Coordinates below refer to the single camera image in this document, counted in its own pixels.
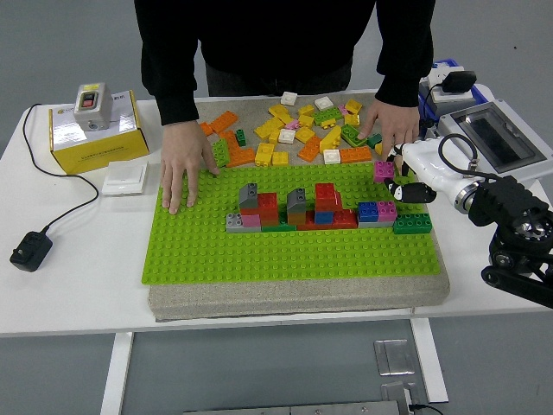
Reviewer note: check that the person's right hand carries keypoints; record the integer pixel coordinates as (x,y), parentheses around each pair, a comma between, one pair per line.
(181,160)

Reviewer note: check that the orange square toy brick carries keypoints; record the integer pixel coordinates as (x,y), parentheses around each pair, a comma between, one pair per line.
(206,129)

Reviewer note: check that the grey sloped toy brick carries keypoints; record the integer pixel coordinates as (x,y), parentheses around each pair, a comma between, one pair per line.
(248,196)
(297,199)

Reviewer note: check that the metal floor plate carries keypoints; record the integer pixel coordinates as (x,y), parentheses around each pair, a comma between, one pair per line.
(393,356)
(395,391)

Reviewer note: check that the red long toy brick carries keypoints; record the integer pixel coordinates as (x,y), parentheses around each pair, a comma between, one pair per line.
(345,219)

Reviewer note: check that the person's left forearm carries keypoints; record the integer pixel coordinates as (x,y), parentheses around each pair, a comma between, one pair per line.
(402,82)

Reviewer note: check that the black power adapter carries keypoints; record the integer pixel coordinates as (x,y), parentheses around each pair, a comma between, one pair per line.
(30,251)

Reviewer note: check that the person's left hand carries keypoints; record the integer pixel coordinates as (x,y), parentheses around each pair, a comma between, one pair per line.
(395,123)

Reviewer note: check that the blue square toy brick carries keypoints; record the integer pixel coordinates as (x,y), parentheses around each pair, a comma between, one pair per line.
(367,211)
(324,217)

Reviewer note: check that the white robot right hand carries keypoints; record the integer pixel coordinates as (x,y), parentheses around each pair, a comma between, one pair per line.
(427,164)

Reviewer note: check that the small pink toy brick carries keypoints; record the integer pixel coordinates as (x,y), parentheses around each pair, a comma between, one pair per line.
(342,109)
(292,124)

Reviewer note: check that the yellow long toy brick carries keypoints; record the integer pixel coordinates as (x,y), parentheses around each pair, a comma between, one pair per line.
(268,129)

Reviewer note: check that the grey metal base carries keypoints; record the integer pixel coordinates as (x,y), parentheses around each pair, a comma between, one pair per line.
(294,408)

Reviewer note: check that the grey-brown foam mat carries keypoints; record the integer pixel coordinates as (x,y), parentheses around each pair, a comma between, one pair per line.
(302,298)

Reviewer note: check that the dark green long brick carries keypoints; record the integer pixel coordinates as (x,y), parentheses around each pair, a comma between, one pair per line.
(411,223)
(276,227)

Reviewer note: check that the blue plastic bin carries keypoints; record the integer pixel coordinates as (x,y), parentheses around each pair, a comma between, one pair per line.
(479,93)

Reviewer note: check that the grey enclosure with clear lid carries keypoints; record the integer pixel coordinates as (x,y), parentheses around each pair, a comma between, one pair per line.
(497,134)

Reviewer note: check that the grey long toy brick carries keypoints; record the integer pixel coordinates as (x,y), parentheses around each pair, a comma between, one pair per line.
(234,221)
(375,224)

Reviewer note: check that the red toy brick stack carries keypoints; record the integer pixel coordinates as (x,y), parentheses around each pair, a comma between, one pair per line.
(325,194)
(268,205)

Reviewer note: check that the yellow cardboard box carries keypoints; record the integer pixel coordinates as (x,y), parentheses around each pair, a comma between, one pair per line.
(99,152)

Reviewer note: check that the black plug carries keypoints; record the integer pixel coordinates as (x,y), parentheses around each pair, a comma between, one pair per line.
(459,81)

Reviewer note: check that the brown-orange toy brick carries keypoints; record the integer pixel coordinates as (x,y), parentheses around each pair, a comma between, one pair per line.
(296,218)

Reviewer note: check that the person's right forearm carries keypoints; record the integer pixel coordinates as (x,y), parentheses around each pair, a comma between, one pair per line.
(175,99)

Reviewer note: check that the lime green long brick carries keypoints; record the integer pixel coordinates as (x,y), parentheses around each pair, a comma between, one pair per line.
(222,149)
(327,116)
(349,133)

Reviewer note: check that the person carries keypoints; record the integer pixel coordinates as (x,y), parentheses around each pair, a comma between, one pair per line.
(281,39)

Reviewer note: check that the green studded baseplate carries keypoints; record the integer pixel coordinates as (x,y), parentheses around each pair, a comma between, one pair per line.
(259,257)

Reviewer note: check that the white square tile brick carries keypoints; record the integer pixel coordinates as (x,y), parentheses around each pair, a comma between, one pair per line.
(331,155)
(286,135)
(322,103)
(289,98)

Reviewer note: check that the pink square toy brick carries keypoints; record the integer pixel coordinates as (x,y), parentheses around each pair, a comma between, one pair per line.
(386,210)
(383,170)
(251,220)

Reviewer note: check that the white wall switch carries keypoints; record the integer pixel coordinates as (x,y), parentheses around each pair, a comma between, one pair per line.
(125,178)

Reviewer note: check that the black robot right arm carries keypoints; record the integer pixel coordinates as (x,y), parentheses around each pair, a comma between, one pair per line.
(501,199)

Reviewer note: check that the small dark green brick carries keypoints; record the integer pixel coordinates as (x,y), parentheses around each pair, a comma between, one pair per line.
(372,140)
(240,137)

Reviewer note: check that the orange long toy brick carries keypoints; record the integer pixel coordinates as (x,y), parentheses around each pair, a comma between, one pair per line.
(227,138)
(310,148)
(224,122)
(242,157)
(355,155)

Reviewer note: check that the yellow sloped toy brick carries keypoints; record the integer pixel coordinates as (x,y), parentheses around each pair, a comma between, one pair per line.
(330,138)

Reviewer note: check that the grey push-button switch box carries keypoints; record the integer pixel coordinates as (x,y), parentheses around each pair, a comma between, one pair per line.
(92,113)

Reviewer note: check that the white table leg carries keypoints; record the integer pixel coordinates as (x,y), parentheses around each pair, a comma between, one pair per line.
(116,372)
(430,359)

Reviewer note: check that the white power socket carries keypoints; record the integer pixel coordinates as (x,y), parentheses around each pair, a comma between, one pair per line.
(451,97)

